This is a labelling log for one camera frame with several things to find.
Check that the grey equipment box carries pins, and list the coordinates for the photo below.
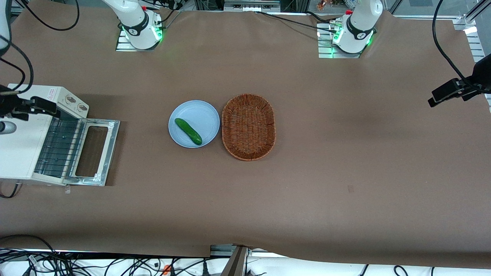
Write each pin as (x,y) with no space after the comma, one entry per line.
(251,4)

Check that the clear plastic stopper block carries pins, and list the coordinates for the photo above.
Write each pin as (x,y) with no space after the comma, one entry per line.
(68,188)

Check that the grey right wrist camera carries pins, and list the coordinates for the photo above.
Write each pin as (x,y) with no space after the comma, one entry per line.
(5,127)

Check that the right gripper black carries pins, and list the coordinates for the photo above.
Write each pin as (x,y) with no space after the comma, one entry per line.
(7,104)

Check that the light blue round plate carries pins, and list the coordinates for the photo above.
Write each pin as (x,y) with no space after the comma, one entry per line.
(201,115)

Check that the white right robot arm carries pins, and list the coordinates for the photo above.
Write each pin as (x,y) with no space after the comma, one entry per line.
(134,19)

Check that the aluminium camera mount post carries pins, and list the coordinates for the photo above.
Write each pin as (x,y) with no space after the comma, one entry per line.
(236,262)

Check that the brown oval wicker basket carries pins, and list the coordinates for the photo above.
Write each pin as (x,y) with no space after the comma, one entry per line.
(248,127)

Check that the orange plastic clip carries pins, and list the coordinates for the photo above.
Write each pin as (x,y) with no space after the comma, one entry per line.
(167,269)

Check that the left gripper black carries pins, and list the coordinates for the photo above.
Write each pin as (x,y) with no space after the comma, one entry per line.
(481,73)

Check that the round oven knob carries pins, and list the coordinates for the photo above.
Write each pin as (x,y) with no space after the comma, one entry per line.
(81,107)
(70,100)

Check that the white toaster oven body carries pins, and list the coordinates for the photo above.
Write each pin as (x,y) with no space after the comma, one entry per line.
(19,153)

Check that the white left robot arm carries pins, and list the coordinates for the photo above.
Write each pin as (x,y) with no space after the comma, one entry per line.
(360,23)

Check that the brown paper table cover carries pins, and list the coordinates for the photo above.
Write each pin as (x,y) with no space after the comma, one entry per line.
(345,172)

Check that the green cucumber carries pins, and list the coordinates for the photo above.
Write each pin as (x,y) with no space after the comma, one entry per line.
(188,131)

